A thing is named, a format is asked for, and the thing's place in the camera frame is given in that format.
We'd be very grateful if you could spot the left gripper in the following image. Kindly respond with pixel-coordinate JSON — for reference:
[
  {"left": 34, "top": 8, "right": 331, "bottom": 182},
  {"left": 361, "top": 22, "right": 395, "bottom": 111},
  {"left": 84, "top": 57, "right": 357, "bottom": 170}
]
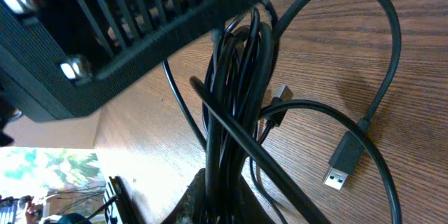
[{"left": 1, "top": 0, "right": 261, "bottom": 122}]

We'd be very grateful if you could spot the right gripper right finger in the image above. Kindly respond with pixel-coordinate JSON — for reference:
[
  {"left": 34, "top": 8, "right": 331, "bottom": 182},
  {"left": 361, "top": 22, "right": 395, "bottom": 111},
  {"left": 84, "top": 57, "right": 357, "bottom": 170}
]
[{"left": 234, "top": 176, "right": 274, "bottom": 224}]

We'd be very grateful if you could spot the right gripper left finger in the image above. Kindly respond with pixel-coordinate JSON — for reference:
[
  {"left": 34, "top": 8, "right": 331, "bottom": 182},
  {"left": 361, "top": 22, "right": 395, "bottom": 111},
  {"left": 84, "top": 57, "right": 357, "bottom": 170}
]
[{"left": 162, "top": 168, "right": 209, "bottom": 224}]

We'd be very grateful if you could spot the black USB cable thick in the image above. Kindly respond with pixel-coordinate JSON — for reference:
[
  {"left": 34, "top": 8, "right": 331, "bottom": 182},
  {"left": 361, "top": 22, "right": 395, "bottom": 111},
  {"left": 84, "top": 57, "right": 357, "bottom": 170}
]
[{"left": 190, "top": 0, "right": 402, "bottom": 223}]

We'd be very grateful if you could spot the black USB cable thin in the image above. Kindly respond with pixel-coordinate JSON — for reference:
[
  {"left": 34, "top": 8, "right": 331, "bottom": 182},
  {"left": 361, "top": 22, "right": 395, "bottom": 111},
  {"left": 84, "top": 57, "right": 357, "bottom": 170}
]
[{"left": 162, "top": 0, "right": 285, "bottom": 223}]

